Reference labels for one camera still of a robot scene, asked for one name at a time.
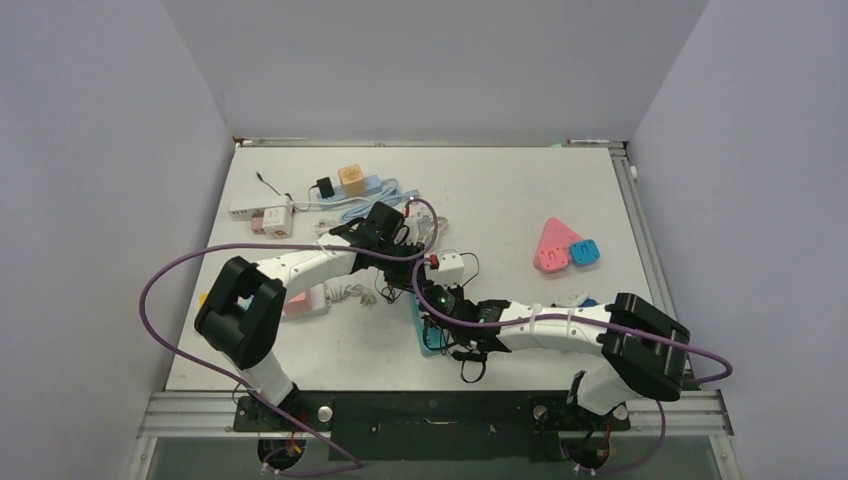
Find small black charger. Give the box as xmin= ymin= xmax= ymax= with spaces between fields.
xmin=316 ymin=177 xmax=335 ymax=199

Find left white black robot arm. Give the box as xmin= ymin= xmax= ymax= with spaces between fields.
xmin=194 ymin=202 xmax=432 ymax=430

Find purple cable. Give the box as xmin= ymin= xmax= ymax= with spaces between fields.
xmin=137 ymin=197 xmax=440 ymax=478
xmin=410 ymin=254 xmax=735 ymax=475

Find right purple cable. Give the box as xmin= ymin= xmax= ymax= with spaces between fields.
xmin=410 ymin=254 xmax=735 ymax=475

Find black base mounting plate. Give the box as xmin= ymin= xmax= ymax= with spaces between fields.
xmin=231 ymin=389 xmax=631 ymax=463

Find orange cube socket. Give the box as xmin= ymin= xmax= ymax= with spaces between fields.
xmin=338 ymin=164 xmax=366 ymax=197

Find teal power strip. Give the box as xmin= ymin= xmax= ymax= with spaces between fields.
xmin=408 ymin=293 xmax=446 ymax=358

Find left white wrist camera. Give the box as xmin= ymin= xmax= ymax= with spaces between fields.
xmin=399 ymin=204 xmax=433 ymax=244

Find white cube adapter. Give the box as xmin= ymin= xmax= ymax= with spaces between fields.
xmin=262 ymin=207 xmax=293 ymax=238

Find light blue power strip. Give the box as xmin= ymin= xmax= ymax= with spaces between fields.
xmin=317 ymin=175 xmax=382 ymax=201

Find white curly cord with plug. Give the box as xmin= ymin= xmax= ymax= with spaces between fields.
xmin=324 ymin=282 xmax=378 ymax=308

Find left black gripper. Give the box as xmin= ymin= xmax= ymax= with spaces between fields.
xmin=374 ymin=241 xmax=425 ymax=295

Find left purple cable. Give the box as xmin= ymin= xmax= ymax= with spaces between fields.
xmin=137 ymin=197 xmax=440 ymax=478

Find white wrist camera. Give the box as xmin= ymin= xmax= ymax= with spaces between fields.
xmin=425 ymin=250 xmax=465 ymax=288
xmin=399 ymin=204 xmax=433 ymax=244

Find white flat bundled cable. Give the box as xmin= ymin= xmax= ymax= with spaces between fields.
xmin=313 ymin=218 xmax=372 ymax=240

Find blue white small adapter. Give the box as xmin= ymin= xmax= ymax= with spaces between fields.
xmin=551 ymin=291 xmax=599 ymax=308

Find white long power strip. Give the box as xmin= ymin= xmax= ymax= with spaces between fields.
xmin=227 ymin=195 xmax=293 ymax=221

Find pink cube socket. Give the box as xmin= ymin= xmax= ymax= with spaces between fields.
xmin=282 ymin=290 xmax=313 ymax=317

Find pink triangular socket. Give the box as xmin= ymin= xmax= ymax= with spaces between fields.
xmin=533 ymin=217 xmax=584 ymax=274

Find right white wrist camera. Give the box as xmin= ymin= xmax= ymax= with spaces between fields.
xmin=425 ymin=250 xmax=465 ymax=288

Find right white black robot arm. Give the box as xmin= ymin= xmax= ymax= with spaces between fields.
xmin=419 ymin=286 xmax=690 ymax=428

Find light blue coiled cable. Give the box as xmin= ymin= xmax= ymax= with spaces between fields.
xmin=339 ymin=178 xmax=420 ymax=224

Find blue square plug adapter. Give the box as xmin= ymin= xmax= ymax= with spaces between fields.
xmin=569 ymin=239 xmax=601 ymax=267

